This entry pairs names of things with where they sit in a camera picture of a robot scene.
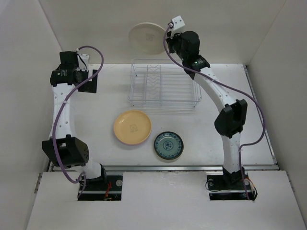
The beige plate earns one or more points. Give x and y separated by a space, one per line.
147 38

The white wire dish rack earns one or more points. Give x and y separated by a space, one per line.
161 83

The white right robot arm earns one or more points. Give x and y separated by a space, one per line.
232 112

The green blue floral plate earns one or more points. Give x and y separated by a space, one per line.
168 145

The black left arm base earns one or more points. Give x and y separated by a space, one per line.
107 188

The orange plate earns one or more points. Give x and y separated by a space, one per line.
132 124

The pink plate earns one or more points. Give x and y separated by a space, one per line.
132 142

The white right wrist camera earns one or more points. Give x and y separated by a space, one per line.
177 25

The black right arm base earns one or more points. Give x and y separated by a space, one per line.
221 189

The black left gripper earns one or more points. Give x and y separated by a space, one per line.
88 86

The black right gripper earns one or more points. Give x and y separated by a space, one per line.
170 40

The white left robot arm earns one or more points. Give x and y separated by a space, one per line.
63 148

